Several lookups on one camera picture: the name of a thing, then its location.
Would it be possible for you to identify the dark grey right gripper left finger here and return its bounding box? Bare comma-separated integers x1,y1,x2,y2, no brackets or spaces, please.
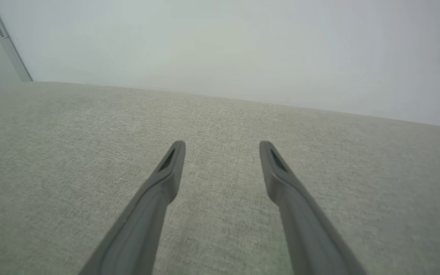
79,141,186,275

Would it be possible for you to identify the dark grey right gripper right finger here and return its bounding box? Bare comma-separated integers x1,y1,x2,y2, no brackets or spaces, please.
259,141,366,275

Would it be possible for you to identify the grey metal wall rail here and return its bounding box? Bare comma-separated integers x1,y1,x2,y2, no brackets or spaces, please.
0,0,34,82

